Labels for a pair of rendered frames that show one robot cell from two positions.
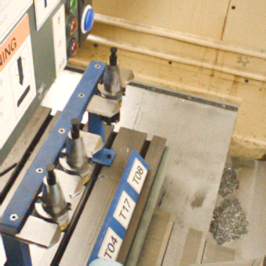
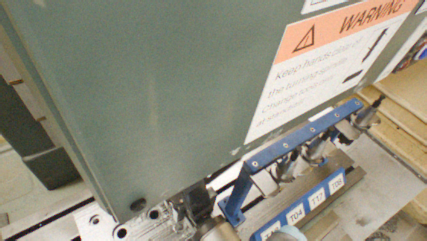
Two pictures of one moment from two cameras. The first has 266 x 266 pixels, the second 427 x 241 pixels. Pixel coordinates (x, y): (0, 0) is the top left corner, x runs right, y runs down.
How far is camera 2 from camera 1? 0.27 m
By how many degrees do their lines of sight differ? 22
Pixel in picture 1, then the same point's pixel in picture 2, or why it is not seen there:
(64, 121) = (317, 125)
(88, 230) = (287, 194)
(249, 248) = not seen: outside the picture
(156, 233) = (323, 223)
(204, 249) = not seen: outside the picture
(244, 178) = (402, 228)
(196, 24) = not seen: outside the picture
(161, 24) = (410, 101)
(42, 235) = (266, 186)
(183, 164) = (365, 194)
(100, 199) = (303, 182)
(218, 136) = (402, 193)
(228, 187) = (386, 226)
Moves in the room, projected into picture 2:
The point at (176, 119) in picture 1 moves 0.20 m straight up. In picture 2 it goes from (377, 164) to (408, 139)
